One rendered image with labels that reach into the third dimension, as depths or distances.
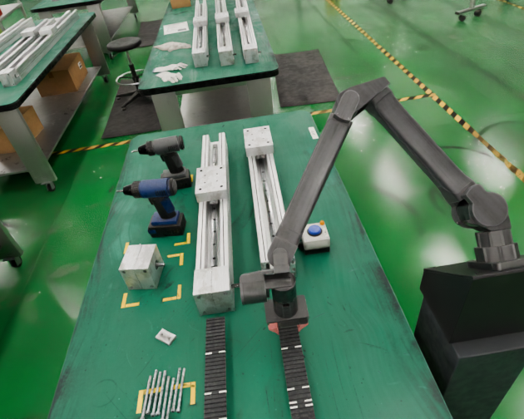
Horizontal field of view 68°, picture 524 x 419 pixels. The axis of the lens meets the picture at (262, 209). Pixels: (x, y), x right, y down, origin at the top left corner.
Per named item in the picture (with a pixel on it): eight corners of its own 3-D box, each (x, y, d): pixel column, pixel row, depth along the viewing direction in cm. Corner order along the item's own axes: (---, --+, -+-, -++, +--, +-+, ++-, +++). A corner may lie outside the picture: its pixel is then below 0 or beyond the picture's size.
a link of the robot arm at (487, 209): (378, 59, 87) (368, 77, 97) (332, 97, 86) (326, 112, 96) (516, 211, 83) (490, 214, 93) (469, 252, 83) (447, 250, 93)
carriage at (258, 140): (274, 159, 156) (273, 144, 152) (247, 162, 156) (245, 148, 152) (270, 139, 168) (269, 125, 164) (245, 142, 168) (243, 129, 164)
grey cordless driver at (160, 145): (195, 186, 157) (181, 140, 143) (145, 196, 156) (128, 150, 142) (194, 176, 163) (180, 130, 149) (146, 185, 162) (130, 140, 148)
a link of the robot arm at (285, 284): (297, 286, 84) (294, 266, 88) (265, 289, 84) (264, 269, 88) (298, 305, 88) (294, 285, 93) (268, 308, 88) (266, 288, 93)
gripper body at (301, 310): (264, 304, 97) (261, 286, 92) (304, 298, 97) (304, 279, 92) (267, 327, 92) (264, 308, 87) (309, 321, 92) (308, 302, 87)
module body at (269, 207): (296, 277, 116) (294, 258, 111) (264, 281, 116) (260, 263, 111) (269, 142, 177) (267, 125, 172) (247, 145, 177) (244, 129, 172)
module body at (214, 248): (234, 285, 116) (229, 267, 111) (200, 290, 116) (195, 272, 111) (228, 148, 177) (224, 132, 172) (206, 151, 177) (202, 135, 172)
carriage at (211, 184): (229, 204, 137) (226, 189, 133) (199, 209, 137) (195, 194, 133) (228, 178, 149) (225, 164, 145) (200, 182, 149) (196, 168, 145)
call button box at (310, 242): (329, 252, 122) (329, 238, 118) (299, 256, 122) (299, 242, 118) (324, 234, 128) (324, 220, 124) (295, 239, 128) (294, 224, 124)
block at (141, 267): (164, 288, 118) (155, 268, 112) (129, 289, 120) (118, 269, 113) (171, 263, 126) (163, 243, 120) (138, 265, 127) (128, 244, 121)
